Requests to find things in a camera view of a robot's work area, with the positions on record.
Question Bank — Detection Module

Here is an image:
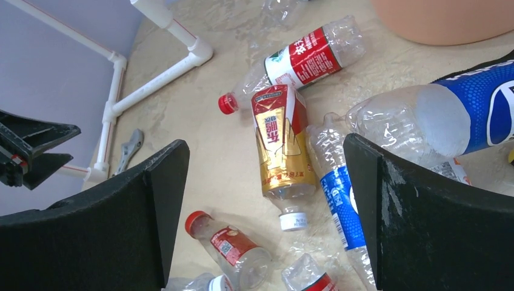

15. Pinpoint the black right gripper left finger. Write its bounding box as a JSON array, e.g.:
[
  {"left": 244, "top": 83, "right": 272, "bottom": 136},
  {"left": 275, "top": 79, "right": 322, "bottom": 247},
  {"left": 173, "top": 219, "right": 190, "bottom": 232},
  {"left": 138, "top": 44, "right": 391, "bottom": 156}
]
[{"left": 1, "top": 139, "right": 190, "bottom": 290}]

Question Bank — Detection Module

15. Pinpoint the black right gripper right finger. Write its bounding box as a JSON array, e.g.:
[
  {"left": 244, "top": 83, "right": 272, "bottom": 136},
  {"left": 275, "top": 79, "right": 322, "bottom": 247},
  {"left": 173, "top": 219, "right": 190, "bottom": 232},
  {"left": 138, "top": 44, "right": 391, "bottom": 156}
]
[{"left": 343, "top": 133, "right": 513, "bottom": 290}]

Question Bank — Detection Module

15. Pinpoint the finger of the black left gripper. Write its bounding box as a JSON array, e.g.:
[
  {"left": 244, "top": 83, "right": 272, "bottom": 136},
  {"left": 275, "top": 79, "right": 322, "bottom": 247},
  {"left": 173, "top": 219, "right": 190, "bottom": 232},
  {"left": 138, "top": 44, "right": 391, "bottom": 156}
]
[
  {"left": 1, "top": 153, "right": 73, "bottom": 190},
  {"left": 1, "top": 110, "right": 81, "bottom": 159}
]

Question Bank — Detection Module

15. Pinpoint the large Pepsi bottle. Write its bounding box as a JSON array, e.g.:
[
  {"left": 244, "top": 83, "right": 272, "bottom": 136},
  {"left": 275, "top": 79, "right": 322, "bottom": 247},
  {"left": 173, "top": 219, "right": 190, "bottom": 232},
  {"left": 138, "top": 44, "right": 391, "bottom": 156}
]
[{"left": 346, "top": 58, "right": 513, "bottom": 167}]

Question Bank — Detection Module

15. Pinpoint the red cap clear bottle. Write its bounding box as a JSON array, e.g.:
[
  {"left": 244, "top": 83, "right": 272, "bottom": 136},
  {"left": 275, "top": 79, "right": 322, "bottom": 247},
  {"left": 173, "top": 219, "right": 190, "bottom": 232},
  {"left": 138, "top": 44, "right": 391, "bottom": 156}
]
[{"left": 185, "top": 210, "right": 273, "bottom": 290}]

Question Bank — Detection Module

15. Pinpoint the gold red drink bottle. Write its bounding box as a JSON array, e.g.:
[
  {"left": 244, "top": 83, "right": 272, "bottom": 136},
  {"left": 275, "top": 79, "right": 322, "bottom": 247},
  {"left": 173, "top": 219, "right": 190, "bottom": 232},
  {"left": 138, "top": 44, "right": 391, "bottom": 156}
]
[{"left": 251, "top": 84, "right": 318, "bottom": 232}]

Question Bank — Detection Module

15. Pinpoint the orange plastic bin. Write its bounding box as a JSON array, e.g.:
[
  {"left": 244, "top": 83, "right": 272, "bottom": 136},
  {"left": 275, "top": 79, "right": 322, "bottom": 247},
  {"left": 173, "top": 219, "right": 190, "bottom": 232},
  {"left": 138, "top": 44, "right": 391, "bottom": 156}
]
[{"left": 371, "top": 0, "right": 513, "bottom": 45}]

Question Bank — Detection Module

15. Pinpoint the crushed white cap bottle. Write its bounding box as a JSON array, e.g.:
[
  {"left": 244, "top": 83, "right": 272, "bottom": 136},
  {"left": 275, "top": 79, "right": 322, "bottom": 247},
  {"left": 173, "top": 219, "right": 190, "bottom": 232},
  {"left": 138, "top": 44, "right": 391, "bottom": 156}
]
[{"left": 430, "top": 158, "right": 472, "bottom": 185}]

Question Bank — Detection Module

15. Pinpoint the clear white cap bottle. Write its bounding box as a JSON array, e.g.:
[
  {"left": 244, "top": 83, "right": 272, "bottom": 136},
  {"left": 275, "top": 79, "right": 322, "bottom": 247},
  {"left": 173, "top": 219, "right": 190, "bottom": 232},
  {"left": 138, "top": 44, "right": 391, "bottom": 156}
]
[{"left": 162, "top": 273, "right": 234, "bottom": 291}]

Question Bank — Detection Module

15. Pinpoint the red blue label bottle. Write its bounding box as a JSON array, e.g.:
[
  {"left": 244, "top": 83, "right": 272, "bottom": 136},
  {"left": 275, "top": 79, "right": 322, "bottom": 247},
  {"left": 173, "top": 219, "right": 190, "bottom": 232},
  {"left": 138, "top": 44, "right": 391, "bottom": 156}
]
[{"left": 281, "top": 253, "right": 339, "bottom": 291}]

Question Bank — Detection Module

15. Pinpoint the small blue Pepsi bottle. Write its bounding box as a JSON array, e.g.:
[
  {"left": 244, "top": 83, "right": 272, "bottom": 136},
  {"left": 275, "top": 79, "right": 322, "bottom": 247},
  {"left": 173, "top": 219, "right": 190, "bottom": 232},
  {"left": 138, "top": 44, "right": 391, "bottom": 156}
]
[{"left": 307, "top": 112, "right": 376, "bottom": 290}]

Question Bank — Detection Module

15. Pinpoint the red label water bottle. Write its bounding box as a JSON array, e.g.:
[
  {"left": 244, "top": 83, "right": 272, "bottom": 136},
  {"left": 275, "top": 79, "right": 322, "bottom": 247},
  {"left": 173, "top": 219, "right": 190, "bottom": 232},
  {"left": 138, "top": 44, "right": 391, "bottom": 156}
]
[{"left": 218, "top": 15, "right": 365, "bottom": 115}]

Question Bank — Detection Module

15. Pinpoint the far blue Pepsi bottle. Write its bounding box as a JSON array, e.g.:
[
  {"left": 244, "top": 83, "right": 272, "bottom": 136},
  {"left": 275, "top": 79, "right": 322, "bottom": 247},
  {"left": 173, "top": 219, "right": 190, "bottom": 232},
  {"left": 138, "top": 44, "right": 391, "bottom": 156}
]
[{"left": 262, "top": 0, "right": 310, "bottom": 28}]

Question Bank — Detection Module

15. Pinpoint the adjustable wrench red handle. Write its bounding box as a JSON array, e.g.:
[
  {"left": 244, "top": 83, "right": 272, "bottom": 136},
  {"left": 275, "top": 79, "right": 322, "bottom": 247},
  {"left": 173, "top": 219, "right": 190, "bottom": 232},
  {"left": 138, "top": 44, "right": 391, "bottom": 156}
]
[{"left": 113, "top": 129, "right": 144, "bottom": 176}]

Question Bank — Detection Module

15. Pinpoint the white PVC pipe frame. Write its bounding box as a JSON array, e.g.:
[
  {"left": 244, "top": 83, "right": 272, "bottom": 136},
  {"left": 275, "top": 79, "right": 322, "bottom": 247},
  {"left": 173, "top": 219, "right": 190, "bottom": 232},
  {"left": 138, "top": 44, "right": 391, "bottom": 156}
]
[{"left": 4, "top": 0, "right": 214, "bottom": 185}]

